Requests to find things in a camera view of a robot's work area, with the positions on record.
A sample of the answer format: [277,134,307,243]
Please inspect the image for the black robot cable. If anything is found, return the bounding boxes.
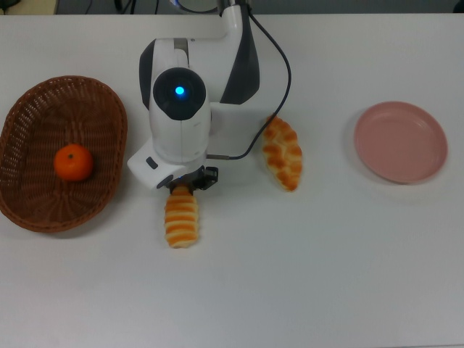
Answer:
[206,12,292,161]

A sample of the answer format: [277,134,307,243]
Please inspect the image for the striped toy bread roll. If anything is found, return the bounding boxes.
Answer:
[164,183,202,250]

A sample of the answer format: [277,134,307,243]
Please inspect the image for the brown woven basket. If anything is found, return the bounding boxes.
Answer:
[0,75,128,233]

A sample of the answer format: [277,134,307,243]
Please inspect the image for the braided toy bread loaf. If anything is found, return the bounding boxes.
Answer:
[261,112,304,193]

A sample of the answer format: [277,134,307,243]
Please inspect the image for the pink plate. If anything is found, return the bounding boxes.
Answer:
[353,101,449,185]

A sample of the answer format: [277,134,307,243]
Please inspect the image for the white robot base blue ring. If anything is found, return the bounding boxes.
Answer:
[170,0,223,14]

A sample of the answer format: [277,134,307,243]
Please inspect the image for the orange toy mandarin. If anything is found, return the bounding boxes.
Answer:
[53,143,94,182]

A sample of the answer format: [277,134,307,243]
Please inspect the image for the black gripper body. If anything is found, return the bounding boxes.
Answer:
[173,169,204,191]

